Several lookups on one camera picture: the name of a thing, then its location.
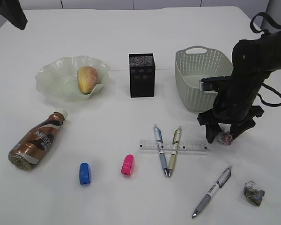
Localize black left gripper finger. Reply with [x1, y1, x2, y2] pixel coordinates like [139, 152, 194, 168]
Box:
[0, 0, 28, 30]

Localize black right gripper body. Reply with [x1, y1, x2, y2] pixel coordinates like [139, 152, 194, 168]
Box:
[198, 69, 271, 125]

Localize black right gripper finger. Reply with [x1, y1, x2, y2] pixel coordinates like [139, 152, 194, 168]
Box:
[229, 119, 256, 140]
[205, 123, 222, 143]

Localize pink paper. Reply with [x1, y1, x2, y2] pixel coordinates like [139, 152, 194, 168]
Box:
[217, 130, 234, 146]

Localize blue grey paper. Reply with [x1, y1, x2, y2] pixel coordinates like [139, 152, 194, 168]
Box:
[243, 180, 265, 206]

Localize sugared bread roll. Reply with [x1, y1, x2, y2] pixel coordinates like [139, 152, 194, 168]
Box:
[77, 66, 99, 95]

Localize brown coffee bottle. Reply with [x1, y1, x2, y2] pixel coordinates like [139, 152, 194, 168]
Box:
[8, 109, 68, 171]

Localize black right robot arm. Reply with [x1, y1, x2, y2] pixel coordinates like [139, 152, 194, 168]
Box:
[197, 12, 281, 143]

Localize beige pen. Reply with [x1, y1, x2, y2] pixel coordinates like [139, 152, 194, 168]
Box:
[168, 126, 182, 177]

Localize white grey pen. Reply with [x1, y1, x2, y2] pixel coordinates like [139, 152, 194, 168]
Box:
[192, 165, 232, 219]

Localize blue grey pen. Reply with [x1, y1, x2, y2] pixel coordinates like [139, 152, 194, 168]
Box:
[154, 124, 169, 177]

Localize pale green plastic basket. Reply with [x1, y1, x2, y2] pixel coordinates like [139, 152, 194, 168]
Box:
[175, 45, 233, 112]

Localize pale green glass plate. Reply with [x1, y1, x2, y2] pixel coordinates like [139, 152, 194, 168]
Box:
[35, 55, 110, 102]

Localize pink pencil sharpener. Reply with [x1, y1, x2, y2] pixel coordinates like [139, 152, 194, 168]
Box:
[121, 154, 135, 177]

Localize black mesh pen holder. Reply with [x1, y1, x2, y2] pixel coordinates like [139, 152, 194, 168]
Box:
[129, 53, 155, 98]

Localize blue pencil sharpener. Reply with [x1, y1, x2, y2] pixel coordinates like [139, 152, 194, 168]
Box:
[79, 162, 91, 185]

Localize transparent plastic ruler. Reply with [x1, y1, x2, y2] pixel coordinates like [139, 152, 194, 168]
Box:
[139, 140, 210, 153]

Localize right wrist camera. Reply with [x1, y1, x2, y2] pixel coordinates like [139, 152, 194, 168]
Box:
[200, 76, 231, 92]

